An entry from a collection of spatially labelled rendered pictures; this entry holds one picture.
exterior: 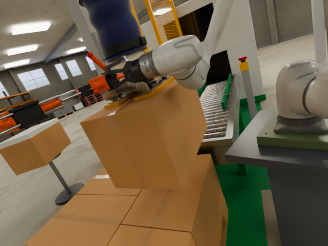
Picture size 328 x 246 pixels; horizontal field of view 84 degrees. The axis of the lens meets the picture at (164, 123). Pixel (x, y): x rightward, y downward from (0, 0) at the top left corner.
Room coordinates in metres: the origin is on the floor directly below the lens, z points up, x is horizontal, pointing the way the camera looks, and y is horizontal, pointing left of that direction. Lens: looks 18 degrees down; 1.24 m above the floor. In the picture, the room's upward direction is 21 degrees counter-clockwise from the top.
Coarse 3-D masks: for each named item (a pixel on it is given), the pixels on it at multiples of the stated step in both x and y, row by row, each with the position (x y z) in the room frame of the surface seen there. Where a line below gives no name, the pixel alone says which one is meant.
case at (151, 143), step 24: (168, 96) 0.79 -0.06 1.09; (192, 96) 1.06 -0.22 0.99; (96, 120) 0.79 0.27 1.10; (120, 120) 0.73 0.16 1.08; (144, 120) 0.67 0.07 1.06; (168, 120) 0.73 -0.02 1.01; (192, 120) 0.96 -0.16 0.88; (96, 144) 0.84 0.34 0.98; (120, 144) 0.76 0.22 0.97; (144, 144) 0.70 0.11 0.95; (168, 144) 0.67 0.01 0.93; (192, 144) 0.87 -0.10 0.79; (120, 168) 0.80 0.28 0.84; (144, 168) 0.73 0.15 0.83; (168, 168) 0.67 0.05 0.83
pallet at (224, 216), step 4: (224, 200) 1.09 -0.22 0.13; (224, 204) 1.07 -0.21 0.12; (224, 208) 1.04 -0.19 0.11; (224, 212) 1.02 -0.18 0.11; (224, 216) 1.00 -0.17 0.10; (224, 220) 0.99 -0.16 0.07; (224, 224) 1.00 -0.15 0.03; (224, 228) 0.97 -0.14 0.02; (220, 232) 0.86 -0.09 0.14; (224, 232) 0.94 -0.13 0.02; (220, 236) 0.84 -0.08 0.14; (224, 236) 0.92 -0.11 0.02; (220, 240) 0.82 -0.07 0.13; (224, 240) 0.89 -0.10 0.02; (220, 244) 0.88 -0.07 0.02; (224, 244) 0.87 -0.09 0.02
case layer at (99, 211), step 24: (192, 168) 1.02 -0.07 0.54; (96, 192) 1.16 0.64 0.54; (120, 192) 1.06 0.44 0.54; (144, 192) 0.96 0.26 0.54; (168, 192) 0.88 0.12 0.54; (192, 192) 0.81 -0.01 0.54; (216, 192) 1.00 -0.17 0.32; (72, 216) 0.99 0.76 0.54; (96, 216) 0.91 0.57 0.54; (120, 216) 0.84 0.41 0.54; (144, 216) 0.77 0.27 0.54; (168, 216) 0.72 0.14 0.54; (192, 216) 0.67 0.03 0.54; (216, 216) 0.88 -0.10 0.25; (48, 240) 0.86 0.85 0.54; (72, 240) 0.79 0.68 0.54; (96, 240) 0.74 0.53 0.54; (120, 240) 0.68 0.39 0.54; (144, 240) 0.64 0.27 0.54; (168, 240) 0.59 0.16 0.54; (192, 240) 0.58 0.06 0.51; (216, 240) 0.78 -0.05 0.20
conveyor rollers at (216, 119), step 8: (232, 80) 3.00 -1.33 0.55; (208, 88) 3.03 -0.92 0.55; (216, 88) 2.87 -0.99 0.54; (224, 88) 2.66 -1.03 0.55; (232, 88) 2.51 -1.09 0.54; (200, 96) 2.74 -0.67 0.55; (208, 96) 2.59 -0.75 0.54; (216, 96) 2.45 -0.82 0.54; (208, 104) 2.18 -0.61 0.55; (216, 104) 2.11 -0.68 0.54; (208, 112) 1.91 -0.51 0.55; (216, 112) 1.86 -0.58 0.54; (224, 112) 1.75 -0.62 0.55; (208, 120) 1.73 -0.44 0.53; (216, 120) 1.62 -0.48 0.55; (224, 120) 1.58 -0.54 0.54; (208, 128) 1.56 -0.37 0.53; (216, 128) 1.45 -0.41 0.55; (224, 128) 1.41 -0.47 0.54; (208, 136) 1.39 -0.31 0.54; (216, 136) 1.36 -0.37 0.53; (224, 136) 1.27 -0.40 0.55
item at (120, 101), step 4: (132, 92) 1.05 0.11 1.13; (136, 92) 1.06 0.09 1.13; (120, 96) 1.00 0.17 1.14; (128, 96) 0.99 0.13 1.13; (132, 96) 1.01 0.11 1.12; (116, 100) 0.95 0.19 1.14; (120, 100) 0.93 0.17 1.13; (124, 100) 0.95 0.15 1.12; (108, 104) 0.94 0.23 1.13; (112, 104) 0.92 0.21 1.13; (116, 104) 0.91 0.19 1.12; (120, 104) 0.91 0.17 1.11
